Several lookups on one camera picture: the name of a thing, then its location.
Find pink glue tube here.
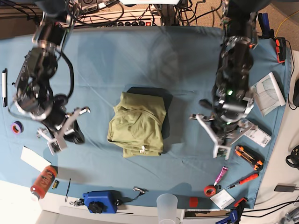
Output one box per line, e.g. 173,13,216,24
214,166,229,186

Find blue plastic box device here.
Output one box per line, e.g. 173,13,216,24
82,191,122,214

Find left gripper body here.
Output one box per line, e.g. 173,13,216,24
189,113,258,152

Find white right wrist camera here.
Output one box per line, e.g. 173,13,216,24
47,136,67,155

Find small yellow black battery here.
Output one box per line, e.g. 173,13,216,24
52,180,59,189

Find red plastic block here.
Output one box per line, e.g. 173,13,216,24
189,197,199,208

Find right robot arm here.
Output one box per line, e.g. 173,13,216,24
14,0,85,144

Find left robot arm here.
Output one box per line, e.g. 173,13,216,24
191,0,257,157

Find leaf pattern notebook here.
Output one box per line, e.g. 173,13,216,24
251,72,286,116

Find orange handle screwdriver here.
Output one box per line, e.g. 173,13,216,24
226,173,259,189

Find white paper card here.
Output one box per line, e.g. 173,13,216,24
21,146,51,172

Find clear plastic screw box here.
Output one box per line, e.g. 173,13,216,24
244,120,271,148

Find black tweezers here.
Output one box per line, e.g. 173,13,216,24
65,178,71,203

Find blue black clamp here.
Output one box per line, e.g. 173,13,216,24
216,197,247,224

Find translucent plastic cup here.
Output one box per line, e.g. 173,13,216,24
157,194,178,224

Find orange black utility knife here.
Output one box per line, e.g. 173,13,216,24
235,145,264,172

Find silver carabiner clip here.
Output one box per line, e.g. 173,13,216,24
133,186,148,195

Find red tape roll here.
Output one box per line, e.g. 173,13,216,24
204,185,218,197

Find blue table cloth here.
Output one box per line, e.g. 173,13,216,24
0,25,292,210

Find white marker pen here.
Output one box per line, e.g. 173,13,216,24
1,68,7,107

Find olive green t-shirt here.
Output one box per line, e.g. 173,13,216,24
107,92,166,158

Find white square packet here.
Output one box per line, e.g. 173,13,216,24
210,189,235,210

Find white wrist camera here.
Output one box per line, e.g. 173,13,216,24
213,144,231,160
47,136,67,155

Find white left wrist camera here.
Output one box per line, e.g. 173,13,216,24
213,144,231,160

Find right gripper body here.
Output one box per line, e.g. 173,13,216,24
37,106,91,140

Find purple tape roll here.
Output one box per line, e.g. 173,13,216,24
11,121,24,134

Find white power strip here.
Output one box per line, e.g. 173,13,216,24
79,8,162,26

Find black orange tool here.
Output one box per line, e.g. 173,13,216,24
275,37,286,65

